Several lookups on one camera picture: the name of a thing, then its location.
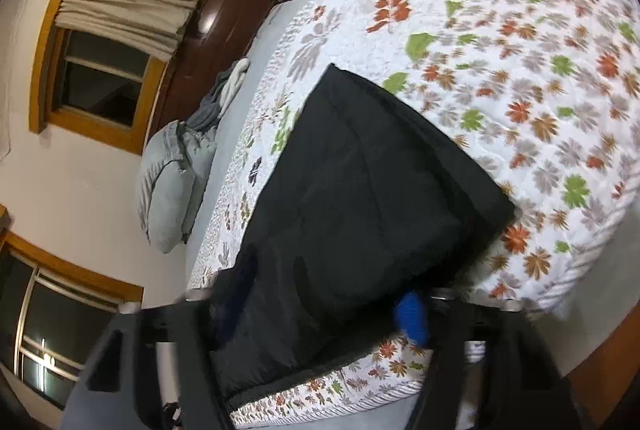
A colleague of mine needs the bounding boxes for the dark wooden headboard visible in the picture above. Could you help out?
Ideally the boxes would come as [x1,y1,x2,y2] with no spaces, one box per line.
[165,0,276,126]

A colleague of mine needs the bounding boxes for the white cloth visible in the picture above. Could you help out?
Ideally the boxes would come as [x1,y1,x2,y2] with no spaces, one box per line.
[220,57,251,111]

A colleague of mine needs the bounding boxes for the wooden framed window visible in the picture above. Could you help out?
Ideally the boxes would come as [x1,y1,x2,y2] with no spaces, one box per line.
[29,0,168,156]
[0,205,146,411]

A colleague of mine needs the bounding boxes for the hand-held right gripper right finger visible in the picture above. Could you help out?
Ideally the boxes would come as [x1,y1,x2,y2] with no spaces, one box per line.
[393,287,586,430]

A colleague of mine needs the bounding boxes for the white floral quilt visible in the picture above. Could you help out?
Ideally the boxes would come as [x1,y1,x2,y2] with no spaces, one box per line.
[187,0,640,428]

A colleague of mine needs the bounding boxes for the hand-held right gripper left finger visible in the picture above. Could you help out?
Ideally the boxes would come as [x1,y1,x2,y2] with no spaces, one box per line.
[62,279,247,430]

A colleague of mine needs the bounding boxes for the grey clothes pile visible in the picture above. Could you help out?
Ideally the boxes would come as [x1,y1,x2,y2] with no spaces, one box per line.
[185,67,246,133]

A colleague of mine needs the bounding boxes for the black pants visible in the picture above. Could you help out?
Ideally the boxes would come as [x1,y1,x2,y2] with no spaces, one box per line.
[207,62,516,416]

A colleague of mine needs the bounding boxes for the beige curtain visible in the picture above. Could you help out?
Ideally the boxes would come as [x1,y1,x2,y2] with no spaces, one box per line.
[54,0,201,61]

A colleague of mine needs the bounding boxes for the bed with grey sheet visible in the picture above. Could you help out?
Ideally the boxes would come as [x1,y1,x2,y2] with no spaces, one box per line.
[185,0,488,430]

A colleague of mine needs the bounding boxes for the large grey pillow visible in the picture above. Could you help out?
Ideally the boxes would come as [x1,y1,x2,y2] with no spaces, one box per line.
[137,120,201,254]

